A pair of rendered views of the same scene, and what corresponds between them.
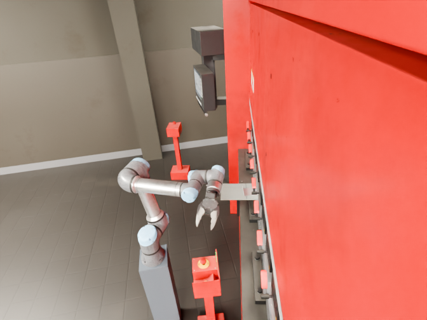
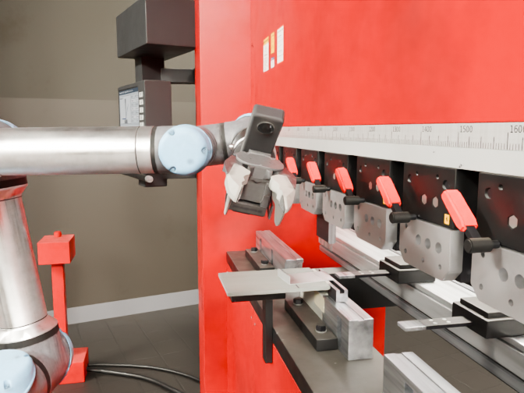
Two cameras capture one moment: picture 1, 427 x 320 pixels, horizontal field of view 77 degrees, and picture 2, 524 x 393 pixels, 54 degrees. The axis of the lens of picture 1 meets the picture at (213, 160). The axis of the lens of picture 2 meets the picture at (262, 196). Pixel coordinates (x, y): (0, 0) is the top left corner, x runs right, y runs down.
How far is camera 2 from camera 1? 0.89 m
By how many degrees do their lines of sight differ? 29
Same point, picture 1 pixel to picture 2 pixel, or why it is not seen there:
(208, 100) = not seen: hidden behind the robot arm
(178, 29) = (78, 63)
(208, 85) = (159, 105)
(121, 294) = not seen: outside the picture
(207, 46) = (159, 24)
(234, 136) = (218, 218)
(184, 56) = (86, 115)
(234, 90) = (219, 110)
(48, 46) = not seen: outside the picture
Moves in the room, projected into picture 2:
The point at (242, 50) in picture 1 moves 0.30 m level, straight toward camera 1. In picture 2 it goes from (235, 27) to (247, 11)
